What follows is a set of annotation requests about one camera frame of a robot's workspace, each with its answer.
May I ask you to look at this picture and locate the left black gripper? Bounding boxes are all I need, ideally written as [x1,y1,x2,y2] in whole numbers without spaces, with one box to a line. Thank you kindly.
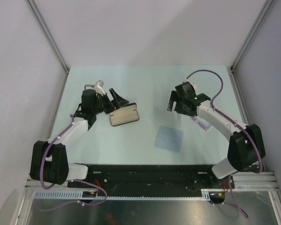
[93,89,129,115]

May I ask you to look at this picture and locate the black glasses case beige lining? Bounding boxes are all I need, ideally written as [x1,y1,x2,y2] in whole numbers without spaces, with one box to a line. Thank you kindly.
[109,103,140,127]

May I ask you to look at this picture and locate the light blue cleaning cloth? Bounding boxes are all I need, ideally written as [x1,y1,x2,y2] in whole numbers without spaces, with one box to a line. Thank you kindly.
[154,126,183,153]

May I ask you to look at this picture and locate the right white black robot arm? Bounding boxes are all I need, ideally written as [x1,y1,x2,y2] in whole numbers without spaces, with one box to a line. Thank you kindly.
[167,82,266,188]

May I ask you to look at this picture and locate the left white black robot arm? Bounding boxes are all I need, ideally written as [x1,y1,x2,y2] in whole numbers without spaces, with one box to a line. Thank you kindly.
[30,89,129,189]

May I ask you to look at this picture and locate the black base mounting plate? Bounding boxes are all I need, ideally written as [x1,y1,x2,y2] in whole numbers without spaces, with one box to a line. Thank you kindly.
[67,165,235,195]

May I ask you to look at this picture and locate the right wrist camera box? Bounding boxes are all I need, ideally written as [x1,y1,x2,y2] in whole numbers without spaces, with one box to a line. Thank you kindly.
[183,78,197,90]

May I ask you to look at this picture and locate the pink frame purple sunglasses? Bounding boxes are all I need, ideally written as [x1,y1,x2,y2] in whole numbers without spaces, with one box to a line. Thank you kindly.
[191,116,212,131]

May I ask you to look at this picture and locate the aluminium extrusion rail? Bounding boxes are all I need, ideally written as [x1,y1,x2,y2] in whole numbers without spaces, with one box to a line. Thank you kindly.
[232,172,279,191]

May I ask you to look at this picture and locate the grey slotted cable duct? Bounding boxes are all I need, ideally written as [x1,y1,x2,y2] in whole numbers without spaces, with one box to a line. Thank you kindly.
[33,189,226,202]

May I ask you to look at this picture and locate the left aluminium frame post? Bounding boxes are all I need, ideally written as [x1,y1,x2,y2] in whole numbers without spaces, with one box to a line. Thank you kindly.
[25,0,69,74]

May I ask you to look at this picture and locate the aluminium frame post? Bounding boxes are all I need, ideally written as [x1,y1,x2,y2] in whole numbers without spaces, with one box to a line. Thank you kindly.
[231,0,276,72]
[25,0,69,74]

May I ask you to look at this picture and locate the right aluminium frame post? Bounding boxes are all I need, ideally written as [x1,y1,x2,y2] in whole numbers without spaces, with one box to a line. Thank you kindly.
[231,0,276,72]

